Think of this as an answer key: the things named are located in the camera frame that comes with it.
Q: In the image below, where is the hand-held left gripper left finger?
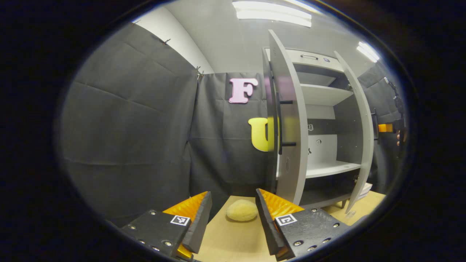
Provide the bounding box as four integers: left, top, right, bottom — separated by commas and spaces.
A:
120, 191, 213, 261

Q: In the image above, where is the grey cabinet door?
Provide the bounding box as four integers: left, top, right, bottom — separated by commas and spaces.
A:
334, 51, 375, 214
262, 30, 309, 206

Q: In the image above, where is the white book stack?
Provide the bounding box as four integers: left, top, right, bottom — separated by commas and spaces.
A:
359, 182, 373, 200

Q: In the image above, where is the grey cabinet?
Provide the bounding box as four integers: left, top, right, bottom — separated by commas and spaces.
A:
263, 47, 364, 210

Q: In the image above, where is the black door handle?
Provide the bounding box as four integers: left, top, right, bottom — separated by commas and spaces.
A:
276, 92, 297, 155
371, 108, 380, 144

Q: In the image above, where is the black backdrop cloth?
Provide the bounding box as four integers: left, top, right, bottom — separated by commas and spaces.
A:
60, 23, 406, 228

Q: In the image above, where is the long ceiling light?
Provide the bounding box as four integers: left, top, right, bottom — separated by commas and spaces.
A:
232, 1, 313, 28
356, 41, 380, 63

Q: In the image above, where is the pale yellow round sponge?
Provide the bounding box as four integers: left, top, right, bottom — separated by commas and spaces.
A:
226, 199, 259, 222

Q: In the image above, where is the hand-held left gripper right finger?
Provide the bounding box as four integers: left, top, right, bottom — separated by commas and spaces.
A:
255, 188, 352, 262

